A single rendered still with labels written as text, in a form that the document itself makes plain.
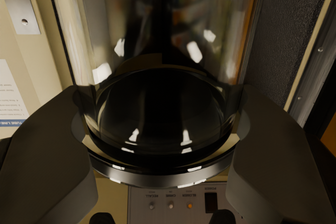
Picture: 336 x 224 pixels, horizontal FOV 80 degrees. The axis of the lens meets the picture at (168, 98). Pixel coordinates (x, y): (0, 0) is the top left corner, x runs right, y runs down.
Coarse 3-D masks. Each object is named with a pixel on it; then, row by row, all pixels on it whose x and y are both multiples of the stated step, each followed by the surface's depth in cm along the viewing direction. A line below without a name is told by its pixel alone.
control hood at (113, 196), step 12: (228, 168) 28; (96, 180) 26; (108, 180) 26; (216, 180) 27; (108, 192) 26; (120, 192) 26; (96, 204) 26; (108, 204) 26; (120, 204) 26; (120, 216) 25
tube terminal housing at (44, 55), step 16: (32, 0) 18; (48, 0) 20; (48, 16) 21; (320, 16) 19; (48, 32) 22; (32, 48) 20; (48, 48) 20; (32, 64) 21; (48, 64) 21; (64, 64) 24; (304, 64) 22; (32, 80) 22; (48, 80) 22; (64, 80) 25; (48, 96) 23; (288, 96) 24
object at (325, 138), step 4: (332, 120) 20; (328, 124) 21; (332, 124) 20; (328, 128) 21; (332, 128) 20; (324, 132) 21; (328, 132) 21; (332, 132) 20; (324, 136) 21; (328, 136) 21; (332, 136) 21; (324, 140) 21; (328, 140) 21; (332, 140) 21; (324, 144) 22; (328, 144) 21; (332, 144) 21; (328, 148) 21; (332, 148) 21; (332, 152) 21
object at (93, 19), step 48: (96, 0) 6; (144, 0) 6; (192, 0) 6; (240, 0) 6; (96, 48) 7; (144, 48) 6; (192, 48) 6; (240, 48) 8; (96, 96) 8; (144, 96) 7; (192, 96) 8; (240, 96) 10; (96, 144) 9; (144, 144) 9; (192, 144) 9
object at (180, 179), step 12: (228, 156) 9; (96, 168) 10; (108, 168) 9; (204, 168) 9; (216, 168) 9; (120, 180) 9; (132, 180) 9; (144, 180) 9; (156, 180) 9; (168, 180) 9; (180, 180) 9; (192, 180) 9
